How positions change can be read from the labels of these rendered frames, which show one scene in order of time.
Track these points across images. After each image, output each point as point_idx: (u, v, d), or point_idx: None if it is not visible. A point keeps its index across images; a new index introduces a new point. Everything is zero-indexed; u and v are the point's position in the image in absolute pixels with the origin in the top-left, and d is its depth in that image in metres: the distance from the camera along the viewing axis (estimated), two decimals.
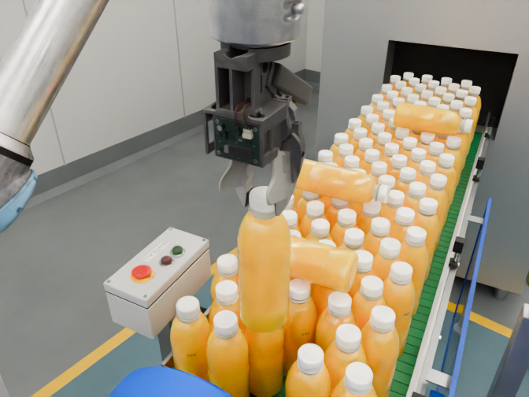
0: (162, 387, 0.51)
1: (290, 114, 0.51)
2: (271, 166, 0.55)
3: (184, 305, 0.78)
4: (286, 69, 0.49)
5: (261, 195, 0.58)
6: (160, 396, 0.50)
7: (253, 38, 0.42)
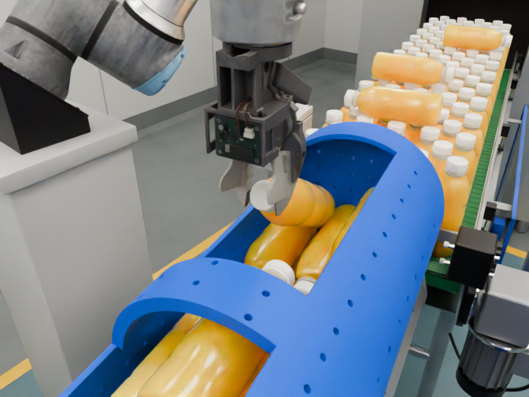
0: (343, 126, 0.74)
1: (291, 114, 0.51)
2: (271, 166, 0.55)
3: (312, 132, 1.01)
4: (286, 69, 0.50)
5: (261, 200, 0.58)
6: (345, 128, 0.73)
7: (255, 37, 0.43)
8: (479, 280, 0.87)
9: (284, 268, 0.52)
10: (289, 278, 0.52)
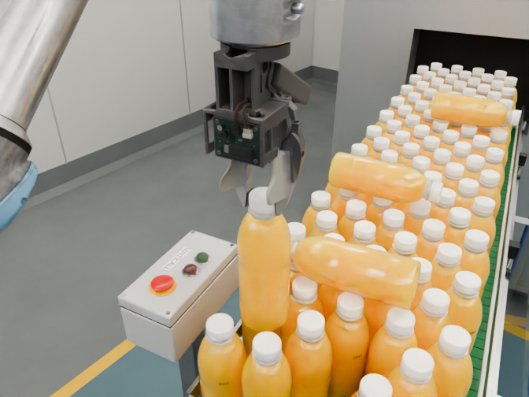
0: None
1: (290, 114, 0.51)
2: (271, 166, 0.55)
3: (216, 324, 0.65)
4: (286, 69, 0.50)
5: None
6: None
7: (253, 38, 0.42)
8: None
9: None
10: None
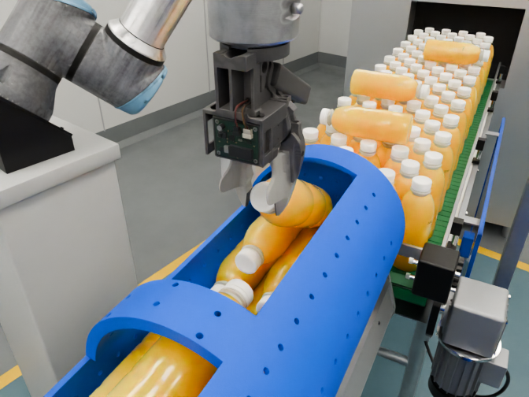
0: (310, 149, 0.80)
1: (290, 114, 0.51)
2: (271, 166, 0.55)
3: None
4: (285, 69, 0.50)
5: (245, 267, 0.72)
6: (310, 151, 0.79)
7: (252, 38, 0.42)
8: (442, 294, 0.91)
9: (243, 287, 0.58)
10: (247, 296, 0.57)
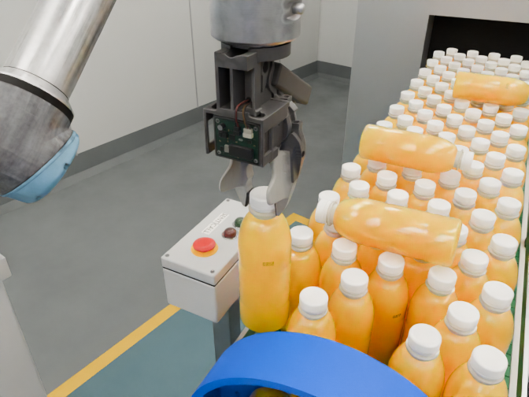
0: (296, 354, 0.41)
1: (290, 114, 0.51)
2: (271, 166, 0.55)
3: (261, 194, 0.58)
4: (286, 69, 0.50)
5: None
6: (297, 364, 0.40)
7: (253, 37, 0.43)
8: None
9: None
10: None
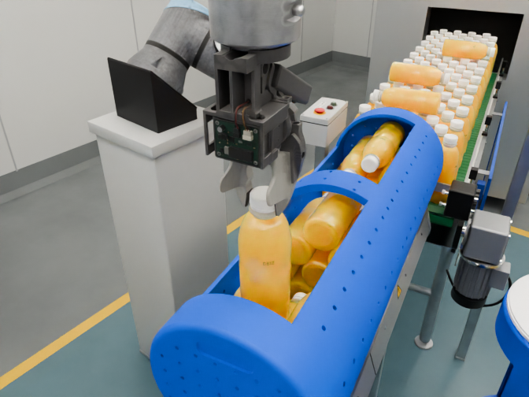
0: (382, 109, 1.22)
1: (290, 115, 0.51)
2: (271, 167, 0.55)
3: (261, 194, 0.58)
4: (286, 70, 0.49)
5: None
6: (382, 111, 1.21)
7: (253, 39, 0.42)
8: (465, 213, 1.33)
9: None
10: None
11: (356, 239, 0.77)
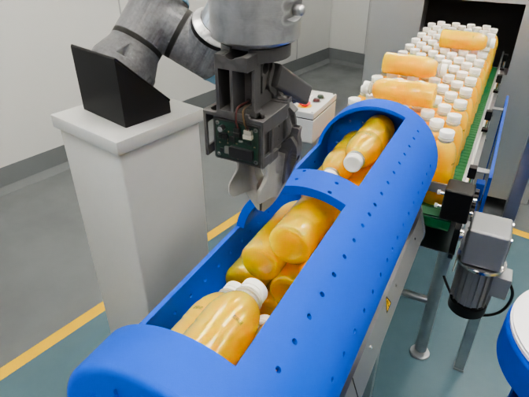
0: (368, 102, 1.09)
1: (290, 115, 0.51)
2: None
3: (254, 285, 0.64)
4: (286, 70, 0.49)
5: None
6: (369, 103, 1.08)
7: (253, 39, 0.42)
8: (463, 216, 1.21)
9: None
10: None
11: (327, 252, 0.64)
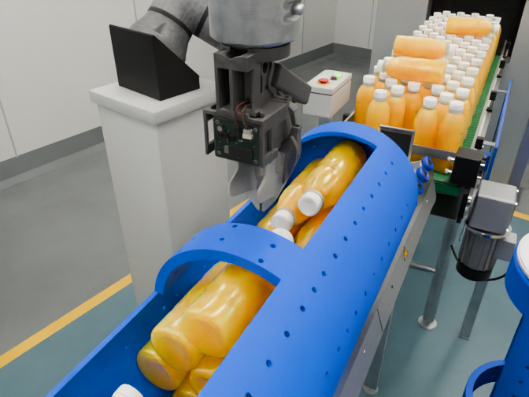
0: (334, 125, 0.90)
1: (290, 114, 0.51)
2: None
3: None
4: (286, 69, 0.49)
5: (280, 227, 0.83)
6: (335, 127, 0.89)
7: (253, 38, 0.42)
8: (471, 179, 1.32)
9: (286, 234, 0.68)
10: None
11: (243, 361, 0.45)
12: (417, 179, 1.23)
